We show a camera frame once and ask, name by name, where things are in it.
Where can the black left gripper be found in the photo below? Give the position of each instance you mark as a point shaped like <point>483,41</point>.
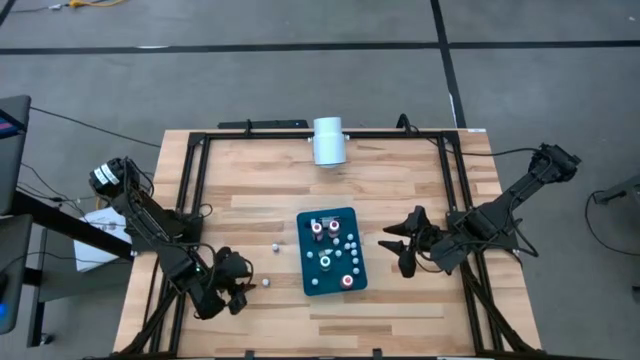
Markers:
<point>235,300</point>

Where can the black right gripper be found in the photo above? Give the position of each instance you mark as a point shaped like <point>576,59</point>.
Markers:
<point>425,242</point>

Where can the large red-tipped coloring bottle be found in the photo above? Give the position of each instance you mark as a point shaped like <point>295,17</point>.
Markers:
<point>333,227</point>
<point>346,281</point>

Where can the large green-tipped coloring bottle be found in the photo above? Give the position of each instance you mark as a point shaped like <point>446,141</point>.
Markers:
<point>325,261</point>

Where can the large magenta-tipped coloring bottle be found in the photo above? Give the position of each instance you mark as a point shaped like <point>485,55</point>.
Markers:
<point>317,229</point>

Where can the blue plastic bin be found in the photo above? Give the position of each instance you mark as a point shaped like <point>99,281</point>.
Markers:
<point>330,287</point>

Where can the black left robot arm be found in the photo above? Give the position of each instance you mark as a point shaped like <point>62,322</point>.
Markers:
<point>145,215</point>

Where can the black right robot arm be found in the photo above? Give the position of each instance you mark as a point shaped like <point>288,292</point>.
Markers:
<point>520,190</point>

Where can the white cylinder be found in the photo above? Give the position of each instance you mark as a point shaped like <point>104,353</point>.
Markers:
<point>328,142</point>

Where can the white cardboard box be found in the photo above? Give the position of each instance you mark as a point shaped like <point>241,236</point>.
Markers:
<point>92,250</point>

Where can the black power strip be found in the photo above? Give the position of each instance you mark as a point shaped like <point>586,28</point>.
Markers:
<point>265,124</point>

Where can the black desk beam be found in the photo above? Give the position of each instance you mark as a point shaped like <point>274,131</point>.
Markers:
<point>60,220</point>

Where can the grey stand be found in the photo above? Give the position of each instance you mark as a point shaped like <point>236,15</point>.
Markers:
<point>625,192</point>

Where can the dark device with light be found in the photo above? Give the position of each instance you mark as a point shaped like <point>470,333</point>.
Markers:
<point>12,260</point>

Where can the dark computer monitor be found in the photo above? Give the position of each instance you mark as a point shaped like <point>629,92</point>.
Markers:
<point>12,165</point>

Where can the white plug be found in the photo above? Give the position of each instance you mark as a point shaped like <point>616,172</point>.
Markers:
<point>55,7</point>

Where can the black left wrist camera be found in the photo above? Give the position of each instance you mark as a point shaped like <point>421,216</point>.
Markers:
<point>235,260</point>

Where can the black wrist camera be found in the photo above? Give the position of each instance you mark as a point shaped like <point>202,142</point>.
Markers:
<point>419,214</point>
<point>235,260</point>

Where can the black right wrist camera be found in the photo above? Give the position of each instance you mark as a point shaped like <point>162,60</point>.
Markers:
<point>419,214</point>

